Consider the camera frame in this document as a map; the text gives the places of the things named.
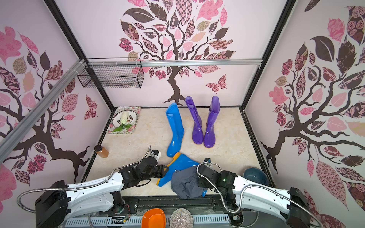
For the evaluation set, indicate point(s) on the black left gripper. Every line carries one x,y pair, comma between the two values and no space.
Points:
161,171

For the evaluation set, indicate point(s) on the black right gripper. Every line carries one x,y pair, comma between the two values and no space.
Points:
203,178

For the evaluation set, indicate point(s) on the blue boot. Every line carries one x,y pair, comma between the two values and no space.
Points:
175,121
179,163

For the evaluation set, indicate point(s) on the grey cloth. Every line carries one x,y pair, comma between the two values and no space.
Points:
185,184

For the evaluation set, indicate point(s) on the purple boot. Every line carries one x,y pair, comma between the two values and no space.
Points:
197,134
214,110

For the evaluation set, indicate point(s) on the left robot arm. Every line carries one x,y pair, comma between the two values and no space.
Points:
100,195

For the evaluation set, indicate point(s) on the right flexible metal conduit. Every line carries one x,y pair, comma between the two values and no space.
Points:
239,199

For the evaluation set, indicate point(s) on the flexible metal conduit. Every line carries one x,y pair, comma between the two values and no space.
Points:
82,186
239,199

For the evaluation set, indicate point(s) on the blue ceramic bowl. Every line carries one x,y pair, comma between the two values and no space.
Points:
256,175

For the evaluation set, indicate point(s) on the floral tray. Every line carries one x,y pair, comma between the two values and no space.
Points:
132,128

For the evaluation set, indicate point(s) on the left flexible metal conduit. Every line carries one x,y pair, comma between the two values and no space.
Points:
82,186

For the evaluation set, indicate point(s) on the brown bottle black cap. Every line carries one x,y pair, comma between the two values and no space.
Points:
101,151

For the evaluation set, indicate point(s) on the orange plastic bowl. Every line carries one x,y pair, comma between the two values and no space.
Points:
154,218

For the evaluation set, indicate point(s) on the patterned plate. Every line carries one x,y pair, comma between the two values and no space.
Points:
133,114

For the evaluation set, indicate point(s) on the white flower with leaves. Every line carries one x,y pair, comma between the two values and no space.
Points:
122,121

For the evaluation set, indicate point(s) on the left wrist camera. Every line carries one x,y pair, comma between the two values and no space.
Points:
156,154

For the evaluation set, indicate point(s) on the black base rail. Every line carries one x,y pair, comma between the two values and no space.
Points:
139,203

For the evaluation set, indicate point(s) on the black wire basket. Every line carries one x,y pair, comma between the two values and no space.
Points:
112,73

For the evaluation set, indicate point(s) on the aluminium rail back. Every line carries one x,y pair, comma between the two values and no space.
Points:
176,63

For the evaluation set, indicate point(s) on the aluminium rail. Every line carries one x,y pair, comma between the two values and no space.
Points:
14,137
176,63

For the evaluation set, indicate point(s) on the aluminium rail left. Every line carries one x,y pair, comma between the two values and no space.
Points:
14,137

